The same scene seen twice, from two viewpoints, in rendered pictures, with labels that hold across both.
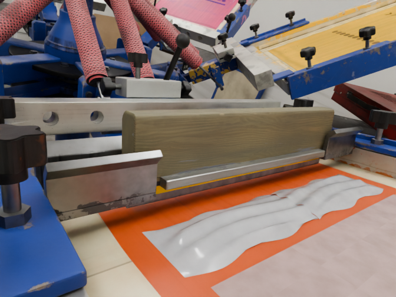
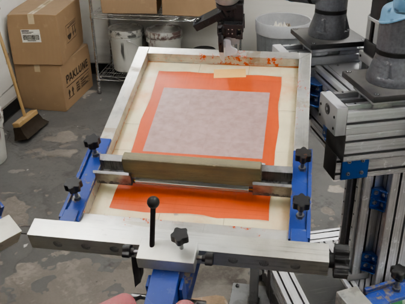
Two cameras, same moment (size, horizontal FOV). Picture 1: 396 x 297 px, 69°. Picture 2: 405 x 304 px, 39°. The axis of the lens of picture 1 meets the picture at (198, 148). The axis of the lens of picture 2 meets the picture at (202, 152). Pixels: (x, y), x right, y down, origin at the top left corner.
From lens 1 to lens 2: 1.58 m
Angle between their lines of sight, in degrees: 105
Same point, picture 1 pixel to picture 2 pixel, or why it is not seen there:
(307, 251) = (225, 153)
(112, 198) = (271, 178)
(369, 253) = (210, 144)
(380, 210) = (169, 149)
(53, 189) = (290, 174)
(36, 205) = (296, 172)
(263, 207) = not seen: hidden behind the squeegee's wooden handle
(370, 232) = (194, 147)
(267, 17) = not seen: outside the picture
